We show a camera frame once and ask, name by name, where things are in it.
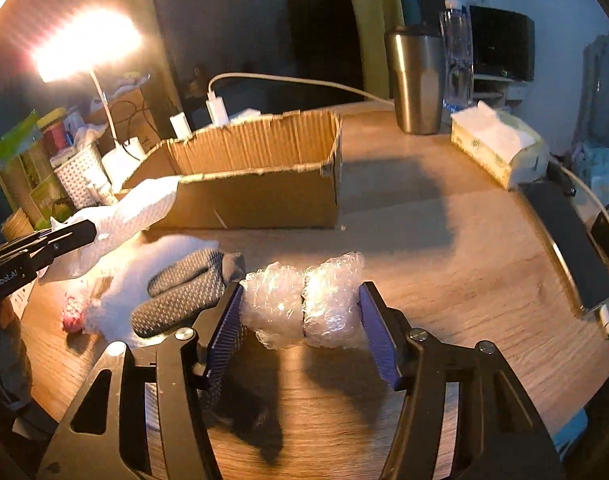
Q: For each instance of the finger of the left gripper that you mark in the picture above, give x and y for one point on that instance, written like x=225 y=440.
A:
x=43 y=246

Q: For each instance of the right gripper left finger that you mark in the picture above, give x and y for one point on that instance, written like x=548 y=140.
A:
x=103 y=433

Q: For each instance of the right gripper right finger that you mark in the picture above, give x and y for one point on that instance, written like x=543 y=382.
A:
x=499 y=433

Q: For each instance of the pink plush toy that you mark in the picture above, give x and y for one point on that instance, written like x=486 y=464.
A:
x=73 y=313

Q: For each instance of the white textured cloth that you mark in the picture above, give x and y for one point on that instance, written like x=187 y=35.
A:
x=145 y=205

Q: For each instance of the grey knitted glove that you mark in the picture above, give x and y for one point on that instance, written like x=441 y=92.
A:
x=178 y=293

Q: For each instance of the bubble wrap roll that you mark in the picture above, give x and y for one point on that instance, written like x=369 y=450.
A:
x=319 y=306

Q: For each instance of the green snack bag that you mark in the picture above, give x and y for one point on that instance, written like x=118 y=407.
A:
x=29 y=177

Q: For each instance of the white perforated basket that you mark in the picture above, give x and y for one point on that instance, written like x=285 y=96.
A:
x=84 y=179

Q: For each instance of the white paper towel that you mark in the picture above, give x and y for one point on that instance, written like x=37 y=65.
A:
x=110 y=314

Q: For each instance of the white charger plug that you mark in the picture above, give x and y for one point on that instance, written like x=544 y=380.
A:
x=181 y=126
x=217 y=110

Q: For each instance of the black smartphone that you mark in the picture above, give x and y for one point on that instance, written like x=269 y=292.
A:
x=585 y=272

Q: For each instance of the cardboard box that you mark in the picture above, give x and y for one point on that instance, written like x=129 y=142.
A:
x=273 y=172

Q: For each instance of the tissue box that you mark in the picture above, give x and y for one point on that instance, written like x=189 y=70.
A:
x=501 y=144

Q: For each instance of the clear water bottle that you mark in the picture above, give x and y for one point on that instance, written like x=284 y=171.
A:
x=456 y=29

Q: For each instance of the stainless steel tumbler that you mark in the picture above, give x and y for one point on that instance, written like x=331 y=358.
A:
x=416 y=64

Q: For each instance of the black television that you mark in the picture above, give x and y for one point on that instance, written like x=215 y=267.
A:
x=503 y=43

